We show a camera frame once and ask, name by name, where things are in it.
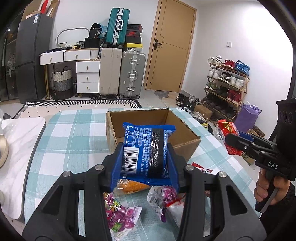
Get blue Oreo cookie pack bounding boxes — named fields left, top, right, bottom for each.
left=121, top=122, right=176, bottom=186

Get orange bread roll pack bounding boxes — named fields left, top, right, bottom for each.
left=113, top=179, right=150, bottom=195

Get white red noodle snack bag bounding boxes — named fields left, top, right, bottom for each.
left=192, top=162, right=213, bottom=174

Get purple candy bag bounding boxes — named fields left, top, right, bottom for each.
left=103, top=193, right=142, bottom=240
left=147, top=186, right=186, bottom=227

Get person's right hand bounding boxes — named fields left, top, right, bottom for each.
left=254, top=168, right=290, bottom=205

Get cardboard SF Express box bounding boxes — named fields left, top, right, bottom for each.
left=106, top=109, right=201, bottom=161

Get purple bag on floor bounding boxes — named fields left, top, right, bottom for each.
left=234, top=102, right=262, bottom=133

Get teal checkered tablecloth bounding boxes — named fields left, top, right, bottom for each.
left=24, top=108, right=255, bottom=240

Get red gift bag on floor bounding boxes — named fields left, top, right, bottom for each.
left=218, top=119, right=242, bottom=156

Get small cardboard box on floor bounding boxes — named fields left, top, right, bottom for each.
left=194, top=105, right=213, bottom=120

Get silver aluminium suitcase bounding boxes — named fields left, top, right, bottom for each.
left=118, top=51, right=146, bottom=98

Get patterned floor rug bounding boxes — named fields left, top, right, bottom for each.
left=14, top=99, right=142, bottom=119

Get wooden shoe rack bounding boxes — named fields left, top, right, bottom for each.
left=202, top=55, right=250, bottom=121

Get woven laundry basket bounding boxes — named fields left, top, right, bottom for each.
left=52, top=66, right=73, bottom=100

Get beige suitcase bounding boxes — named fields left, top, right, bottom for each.
left=99, top=48, right=122, bottom=95

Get white drawer desk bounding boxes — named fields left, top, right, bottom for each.
left=39, top=48, right=100, bottom=94

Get stacked shoe boxes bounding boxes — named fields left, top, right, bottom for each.
left=123, top=24, right=143, bottom=52

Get black bag on desk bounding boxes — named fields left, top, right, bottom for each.
left=84, top=23, right=102, bottom=49

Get wooden door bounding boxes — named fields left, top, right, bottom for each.
left=144, top=1, right=197, bottom=92

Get teal suitcase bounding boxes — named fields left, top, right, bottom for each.
left=105, top=8, right=130, bottom=49

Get black refrigerator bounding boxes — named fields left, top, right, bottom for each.
left=16, top=13, right=53, bottom=103

